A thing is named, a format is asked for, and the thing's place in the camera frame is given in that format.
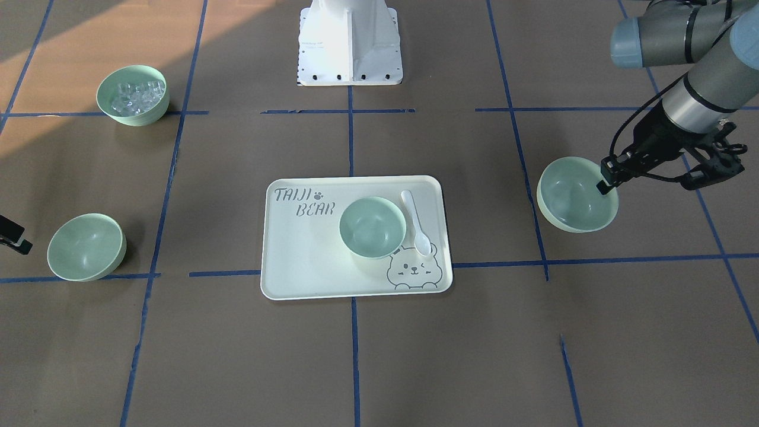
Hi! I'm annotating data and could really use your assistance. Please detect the white plastic spoon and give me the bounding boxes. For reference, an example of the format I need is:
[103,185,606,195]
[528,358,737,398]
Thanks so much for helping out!
[400,189,433,257]

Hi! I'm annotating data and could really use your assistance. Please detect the grey robot arm viewer left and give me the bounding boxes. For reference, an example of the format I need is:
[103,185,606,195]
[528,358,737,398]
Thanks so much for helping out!
[1,215,33,255]

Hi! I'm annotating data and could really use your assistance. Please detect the green bowl with ice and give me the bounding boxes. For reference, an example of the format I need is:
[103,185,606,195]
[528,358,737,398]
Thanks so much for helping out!
[97,65,170,127]

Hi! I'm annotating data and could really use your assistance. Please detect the black gripper viewer right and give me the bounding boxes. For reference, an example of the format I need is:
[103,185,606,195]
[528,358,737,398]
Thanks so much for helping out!
[597,106,747,196]

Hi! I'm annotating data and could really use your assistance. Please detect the pale green bear tray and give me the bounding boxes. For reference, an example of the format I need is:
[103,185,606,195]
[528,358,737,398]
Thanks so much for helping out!
[260,175,453,300]

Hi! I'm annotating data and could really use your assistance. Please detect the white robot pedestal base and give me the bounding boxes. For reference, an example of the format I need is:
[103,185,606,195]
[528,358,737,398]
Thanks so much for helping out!
[296,1,404,87]

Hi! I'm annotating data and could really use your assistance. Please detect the black cable viewer right arm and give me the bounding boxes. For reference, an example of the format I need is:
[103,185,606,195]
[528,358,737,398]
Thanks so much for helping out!
[610,76,688,160]

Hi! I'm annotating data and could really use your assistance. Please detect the green bowl on tray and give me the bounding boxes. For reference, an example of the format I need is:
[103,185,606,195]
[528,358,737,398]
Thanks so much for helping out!
[339,196,407,259]

